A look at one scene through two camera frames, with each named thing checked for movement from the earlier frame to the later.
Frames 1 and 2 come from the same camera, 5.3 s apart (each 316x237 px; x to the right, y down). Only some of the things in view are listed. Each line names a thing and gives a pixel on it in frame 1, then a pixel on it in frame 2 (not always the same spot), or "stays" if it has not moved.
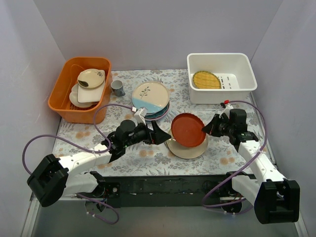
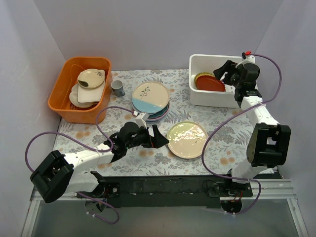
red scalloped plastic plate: [186, 130] -> [209, 83]
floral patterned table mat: [164, 96] stays
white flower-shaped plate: [73, 97] stays
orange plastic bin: [59, 98] stays
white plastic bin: [214, 77] stays
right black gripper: [217, 127] -> [232, 75]
